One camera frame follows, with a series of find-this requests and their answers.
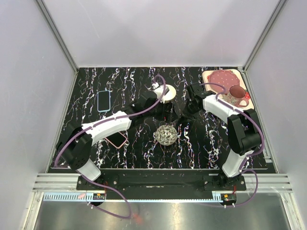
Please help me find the cream bowl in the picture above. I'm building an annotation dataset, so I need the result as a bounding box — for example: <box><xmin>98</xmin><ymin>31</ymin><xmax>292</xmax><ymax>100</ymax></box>
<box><xmin>154</xmin><ymin>84</ymin><xmax>177</xmax><ymax>104</ymax></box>

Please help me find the pink cased phone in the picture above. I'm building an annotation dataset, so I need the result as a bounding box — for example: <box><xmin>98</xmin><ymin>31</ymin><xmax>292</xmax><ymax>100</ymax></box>
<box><xmin>105</xmin><ymin>132</ymin><xmax>128</xmax><ymax>149</ymax></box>

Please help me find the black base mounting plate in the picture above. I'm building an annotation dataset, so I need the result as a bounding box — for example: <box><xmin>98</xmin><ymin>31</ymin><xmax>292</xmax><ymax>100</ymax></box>
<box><xmin>76</xmin><ymin>168</ymin><xmax>248</xmax><ymax>192</ymax></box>

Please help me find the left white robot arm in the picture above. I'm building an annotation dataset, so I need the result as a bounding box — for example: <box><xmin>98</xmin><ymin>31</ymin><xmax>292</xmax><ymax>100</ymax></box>
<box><xmin>55</xmin><ymin>88</ymin><xmax>176</xmax><ymax>190</ymax></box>

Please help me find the pink printed mug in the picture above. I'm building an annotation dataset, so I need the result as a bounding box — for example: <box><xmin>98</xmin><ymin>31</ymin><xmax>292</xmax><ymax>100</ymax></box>
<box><xmin>223</xmin><ymin>85</ymin><xmax>249</xmax><ymax>108</ymax></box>

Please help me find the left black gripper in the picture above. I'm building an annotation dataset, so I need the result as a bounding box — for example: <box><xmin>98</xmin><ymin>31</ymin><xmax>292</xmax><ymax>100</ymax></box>
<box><xmin>144</xmin><ymin>97</ymin><xmax>178</xmax><ymax>124</ymax></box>

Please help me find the pink dotted plate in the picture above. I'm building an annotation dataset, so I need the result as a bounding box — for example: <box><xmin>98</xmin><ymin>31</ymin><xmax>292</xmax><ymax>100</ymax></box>
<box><xmin>207</xmin><ymin>70</ymin><xmax>240</xmax><ymax>94</ymax></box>

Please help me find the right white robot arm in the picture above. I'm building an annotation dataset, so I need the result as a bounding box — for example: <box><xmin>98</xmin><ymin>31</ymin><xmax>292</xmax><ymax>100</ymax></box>
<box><xmin>182</xmin><ymin>83</ymin><xmax>264</xmax><ymax>190</ymax></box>

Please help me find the strawberry patterned tray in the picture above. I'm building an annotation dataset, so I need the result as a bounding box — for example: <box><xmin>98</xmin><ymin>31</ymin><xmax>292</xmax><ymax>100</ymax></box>
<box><xmin>202</xmin><ymin>69</ymin><xmax>254</xmax><ymax>117</ymax></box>

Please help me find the light blue phone case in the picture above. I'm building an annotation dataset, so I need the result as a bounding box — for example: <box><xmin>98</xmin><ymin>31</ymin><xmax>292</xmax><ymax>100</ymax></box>
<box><xmin>96</xmin><ymin>91</ymin><xmax>111</xmax><ymax>113</ymax></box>

